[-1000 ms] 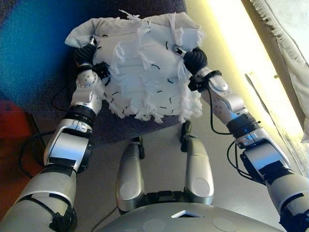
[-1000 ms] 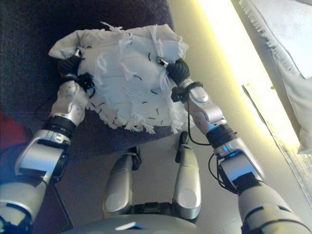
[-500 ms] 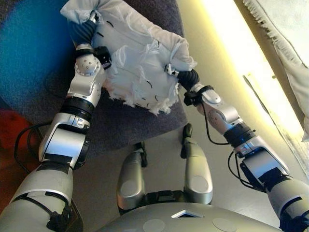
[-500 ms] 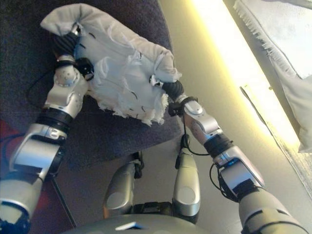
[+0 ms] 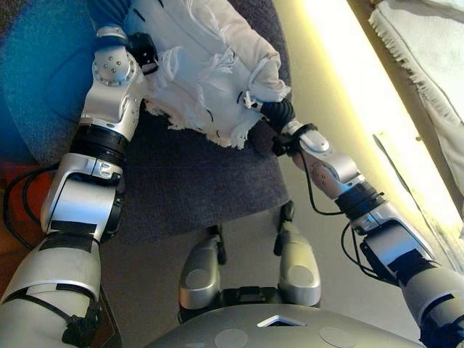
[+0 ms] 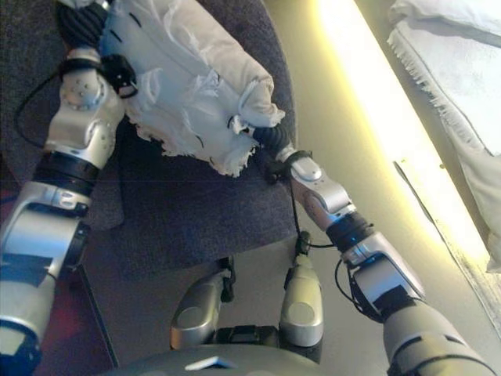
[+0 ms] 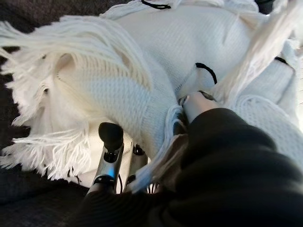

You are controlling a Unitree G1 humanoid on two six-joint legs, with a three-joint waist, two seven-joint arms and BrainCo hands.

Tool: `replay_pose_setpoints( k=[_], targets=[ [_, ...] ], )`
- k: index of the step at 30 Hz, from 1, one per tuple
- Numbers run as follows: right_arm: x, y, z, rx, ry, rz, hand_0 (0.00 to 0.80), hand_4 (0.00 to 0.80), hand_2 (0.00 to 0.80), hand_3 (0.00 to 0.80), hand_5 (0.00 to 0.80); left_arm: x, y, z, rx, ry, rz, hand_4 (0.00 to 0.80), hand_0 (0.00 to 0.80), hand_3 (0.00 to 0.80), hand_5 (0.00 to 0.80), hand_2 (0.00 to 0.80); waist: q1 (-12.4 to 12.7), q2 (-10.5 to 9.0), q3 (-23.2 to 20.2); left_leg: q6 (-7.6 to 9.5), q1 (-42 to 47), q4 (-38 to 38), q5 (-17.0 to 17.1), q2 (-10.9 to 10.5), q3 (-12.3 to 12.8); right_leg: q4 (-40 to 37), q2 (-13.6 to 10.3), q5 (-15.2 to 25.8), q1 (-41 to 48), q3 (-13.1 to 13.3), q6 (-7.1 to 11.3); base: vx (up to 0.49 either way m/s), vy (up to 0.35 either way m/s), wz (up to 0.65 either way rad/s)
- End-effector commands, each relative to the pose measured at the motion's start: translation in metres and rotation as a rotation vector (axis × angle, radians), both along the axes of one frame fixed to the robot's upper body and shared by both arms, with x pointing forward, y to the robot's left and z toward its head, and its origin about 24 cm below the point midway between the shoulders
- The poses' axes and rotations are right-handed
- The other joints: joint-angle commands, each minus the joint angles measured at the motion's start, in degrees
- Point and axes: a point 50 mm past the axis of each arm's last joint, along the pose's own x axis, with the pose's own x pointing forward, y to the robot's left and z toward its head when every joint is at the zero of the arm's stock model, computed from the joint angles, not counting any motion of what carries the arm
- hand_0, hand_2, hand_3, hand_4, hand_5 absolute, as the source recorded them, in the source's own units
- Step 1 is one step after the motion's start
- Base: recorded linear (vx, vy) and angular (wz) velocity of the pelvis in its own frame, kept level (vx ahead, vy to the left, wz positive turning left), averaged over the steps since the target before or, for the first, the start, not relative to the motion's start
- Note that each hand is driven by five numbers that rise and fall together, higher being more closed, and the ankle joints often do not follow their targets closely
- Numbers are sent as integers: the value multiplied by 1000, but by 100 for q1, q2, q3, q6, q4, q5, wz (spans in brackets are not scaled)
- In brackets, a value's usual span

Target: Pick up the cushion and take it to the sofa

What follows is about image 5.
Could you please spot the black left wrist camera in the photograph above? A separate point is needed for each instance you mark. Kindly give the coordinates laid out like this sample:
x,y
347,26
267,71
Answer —
x,y
145,52

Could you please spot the silver robot torso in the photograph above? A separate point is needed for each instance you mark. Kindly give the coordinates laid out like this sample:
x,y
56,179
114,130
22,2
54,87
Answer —
x,y
282,326

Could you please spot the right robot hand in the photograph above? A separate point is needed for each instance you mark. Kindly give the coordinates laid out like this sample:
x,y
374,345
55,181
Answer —
x,y
279,112

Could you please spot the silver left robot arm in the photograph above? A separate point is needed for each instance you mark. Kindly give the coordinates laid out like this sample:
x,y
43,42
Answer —
x,y
83,203

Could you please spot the silver right robot leg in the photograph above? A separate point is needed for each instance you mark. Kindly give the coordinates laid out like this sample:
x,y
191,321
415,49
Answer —
x,y
299,268

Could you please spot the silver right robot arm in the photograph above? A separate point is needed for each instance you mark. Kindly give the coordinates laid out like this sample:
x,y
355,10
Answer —
x,y
391,232

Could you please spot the grey fabric armchair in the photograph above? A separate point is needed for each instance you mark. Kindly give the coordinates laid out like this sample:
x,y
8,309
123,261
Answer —
x,y
195,188

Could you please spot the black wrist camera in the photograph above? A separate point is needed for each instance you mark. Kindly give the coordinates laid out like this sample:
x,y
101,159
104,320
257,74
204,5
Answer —
x,y
145,52
284,145

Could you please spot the silver left robot leg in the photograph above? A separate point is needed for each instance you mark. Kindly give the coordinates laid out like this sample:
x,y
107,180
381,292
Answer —
x,y
199,275

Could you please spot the bed with white linen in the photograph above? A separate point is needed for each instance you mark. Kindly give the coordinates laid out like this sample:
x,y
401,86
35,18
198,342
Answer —
x,y
427,54

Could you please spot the silver robot leg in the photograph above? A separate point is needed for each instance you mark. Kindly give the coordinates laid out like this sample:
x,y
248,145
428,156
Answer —
x,y
199,275
299,268

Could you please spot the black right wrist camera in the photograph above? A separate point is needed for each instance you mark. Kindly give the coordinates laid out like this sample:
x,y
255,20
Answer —
x,y
284,145

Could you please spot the white fringed cushion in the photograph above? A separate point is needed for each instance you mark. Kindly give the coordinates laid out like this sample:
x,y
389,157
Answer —
x,y
203,65

